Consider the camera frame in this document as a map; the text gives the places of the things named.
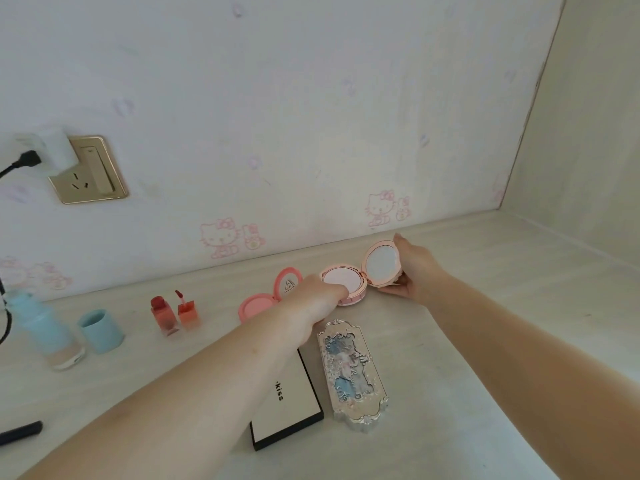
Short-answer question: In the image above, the person's left hand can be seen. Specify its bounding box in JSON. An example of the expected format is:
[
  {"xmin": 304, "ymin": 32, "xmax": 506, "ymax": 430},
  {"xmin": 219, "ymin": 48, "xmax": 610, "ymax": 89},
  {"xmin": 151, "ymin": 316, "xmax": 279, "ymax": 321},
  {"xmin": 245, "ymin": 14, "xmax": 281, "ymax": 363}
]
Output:
[{"xmin": 279, "ymin": 273, "xmax": 349, "ymax": 341}]

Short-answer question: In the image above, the person's right hand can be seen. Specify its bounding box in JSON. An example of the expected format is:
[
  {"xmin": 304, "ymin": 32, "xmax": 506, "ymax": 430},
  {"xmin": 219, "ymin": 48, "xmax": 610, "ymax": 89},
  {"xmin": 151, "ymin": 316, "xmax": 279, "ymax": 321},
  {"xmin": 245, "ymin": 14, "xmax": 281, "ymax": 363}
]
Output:
[{"xmin": 378, "ymin": 232, "xmax": 453, "ymax": 305}]

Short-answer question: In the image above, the cake-shaped pink round compact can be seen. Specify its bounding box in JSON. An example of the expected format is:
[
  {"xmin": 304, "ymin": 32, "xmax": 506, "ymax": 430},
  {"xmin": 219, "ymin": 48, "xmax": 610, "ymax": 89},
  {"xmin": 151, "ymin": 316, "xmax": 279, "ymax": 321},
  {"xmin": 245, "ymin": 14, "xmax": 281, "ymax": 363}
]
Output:
[{"xmin": 319, "ymin": 239, "xmax": 403, "ymax": 307}]

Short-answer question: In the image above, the ornate silver blue palette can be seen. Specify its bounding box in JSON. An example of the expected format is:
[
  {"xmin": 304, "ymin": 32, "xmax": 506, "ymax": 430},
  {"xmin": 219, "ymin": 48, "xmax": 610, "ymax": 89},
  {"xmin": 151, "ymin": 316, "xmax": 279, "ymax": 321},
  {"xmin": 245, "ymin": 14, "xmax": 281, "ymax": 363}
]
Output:
[{"xmin": 317, "ymin": 318, "xmax": 389, "ymax": 435}]

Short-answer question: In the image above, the black white Mooekiss palette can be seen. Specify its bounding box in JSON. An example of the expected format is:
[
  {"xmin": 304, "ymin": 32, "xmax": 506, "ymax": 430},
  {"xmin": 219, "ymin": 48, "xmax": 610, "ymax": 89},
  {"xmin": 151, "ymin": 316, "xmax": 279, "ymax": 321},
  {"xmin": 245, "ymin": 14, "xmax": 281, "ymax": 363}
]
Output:
[{"xmin": 249, "ymin": 348, "xmax": 325, "ymax": 451}]

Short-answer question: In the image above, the pink cap with wand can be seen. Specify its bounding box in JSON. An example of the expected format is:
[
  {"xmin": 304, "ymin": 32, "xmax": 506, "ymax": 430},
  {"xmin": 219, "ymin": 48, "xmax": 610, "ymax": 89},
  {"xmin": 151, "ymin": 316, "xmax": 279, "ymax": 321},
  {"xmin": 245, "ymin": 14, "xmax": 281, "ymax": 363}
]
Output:
[{"xmin": 174, "ymin": 290, "xmax": 202, "ymax": 331}]

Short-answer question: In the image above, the pink lip gloss bottle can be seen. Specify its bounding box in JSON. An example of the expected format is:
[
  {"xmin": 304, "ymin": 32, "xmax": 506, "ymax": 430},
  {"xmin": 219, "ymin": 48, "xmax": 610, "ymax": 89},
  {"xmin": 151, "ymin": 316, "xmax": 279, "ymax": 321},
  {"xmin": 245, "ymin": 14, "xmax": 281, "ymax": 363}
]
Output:
[{"xmin": 149, "ymin": 295, "xmax": 180, "ymax": 337}]

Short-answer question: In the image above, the light blue bottle cap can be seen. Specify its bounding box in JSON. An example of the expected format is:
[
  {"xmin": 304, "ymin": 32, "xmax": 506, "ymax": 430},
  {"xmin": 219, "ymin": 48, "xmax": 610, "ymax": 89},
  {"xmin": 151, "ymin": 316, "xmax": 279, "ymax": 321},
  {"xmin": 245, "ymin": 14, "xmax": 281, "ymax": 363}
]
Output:
[{"xmin": 77, "ymin": 308, "xmax": 126, "ymax": 355}]

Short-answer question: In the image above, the light blue spray bottle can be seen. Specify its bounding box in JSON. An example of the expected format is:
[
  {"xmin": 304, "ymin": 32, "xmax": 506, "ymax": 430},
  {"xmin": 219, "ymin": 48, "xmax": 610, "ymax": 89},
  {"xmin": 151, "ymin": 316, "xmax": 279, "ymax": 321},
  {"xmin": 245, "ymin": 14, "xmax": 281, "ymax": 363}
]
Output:
[{"xmin": 5, "ymin": 289, "xmax": 87, "ymax": 371}]

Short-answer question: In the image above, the black makeup brush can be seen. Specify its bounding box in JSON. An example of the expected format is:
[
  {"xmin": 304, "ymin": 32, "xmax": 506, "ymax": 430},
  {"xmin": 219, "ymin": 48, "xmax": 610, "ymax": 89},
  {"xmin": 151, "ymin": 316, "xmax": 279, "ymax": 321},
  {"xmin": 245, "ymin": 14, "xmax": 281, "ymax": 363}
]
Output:
[{"xmin": 0, "ymin": 420, "xmax": 44, "ymax": 447}]

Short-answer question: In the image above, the person's right forearm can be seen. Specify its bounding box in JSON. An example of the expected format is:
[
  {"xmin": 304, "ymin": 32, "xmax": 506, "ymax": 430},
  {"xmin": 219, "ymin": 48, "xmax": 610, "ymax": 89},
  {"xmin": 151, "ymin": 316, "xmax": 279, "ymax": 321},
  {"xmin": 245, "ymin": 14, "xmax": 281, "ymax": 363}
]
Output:
[{"xmin": 425, "ymin": 274, "xmax": 640, "ymax": 480}]

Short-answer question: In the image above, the person's left forearm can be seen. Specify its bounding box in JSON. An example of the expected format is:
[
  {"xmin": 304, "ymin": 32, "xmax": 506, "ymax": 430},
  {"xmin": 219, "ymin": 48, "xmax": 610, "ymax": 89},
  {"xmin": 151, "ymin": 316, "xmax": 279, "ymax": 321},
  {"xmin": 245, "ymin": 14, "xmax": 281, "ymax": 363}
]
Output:
[{"xmin": 19, "ymin": 304, "xmax": 321, "ymax": 480}]

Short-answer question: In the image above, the white plug adapter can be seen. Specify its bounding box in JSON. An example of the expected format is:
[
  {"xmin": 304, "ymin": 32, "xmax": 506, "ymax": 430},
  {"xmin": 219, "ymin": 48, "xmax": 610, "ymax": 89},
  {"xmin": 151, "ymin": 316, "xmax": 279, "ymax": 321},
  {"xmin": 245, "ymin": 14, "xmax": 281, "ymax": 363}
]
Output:
[{"xmin": 15, "ymin": 125, "xmax": 80, "ymax": 178}]

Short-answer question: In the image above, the gold wall socket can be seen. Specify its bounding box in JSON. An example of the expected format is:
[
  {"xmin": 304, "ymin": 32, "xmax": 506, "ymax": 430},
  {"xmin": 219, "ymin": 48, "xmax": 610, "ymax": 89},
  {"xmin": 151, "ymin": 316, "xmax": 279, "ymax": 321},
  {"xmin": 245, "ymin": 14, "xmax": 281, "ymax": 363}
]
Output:
[{"xmin": 48, "ymin": 135, "xmax": 130, "ymax": 205}]

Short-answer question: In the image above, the black power cable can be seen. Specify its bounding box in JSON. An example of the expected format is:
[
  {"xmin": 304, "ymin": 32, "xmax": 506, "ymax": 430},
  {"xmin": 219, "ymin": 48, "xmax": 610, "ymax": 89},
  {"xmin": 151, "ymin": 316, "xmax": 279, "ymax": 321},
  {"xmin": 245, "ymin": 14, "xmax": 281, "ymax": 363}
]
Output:
[{"xmin": 0, "ymin": 150, "xmax": 42, "ymax": 345}]

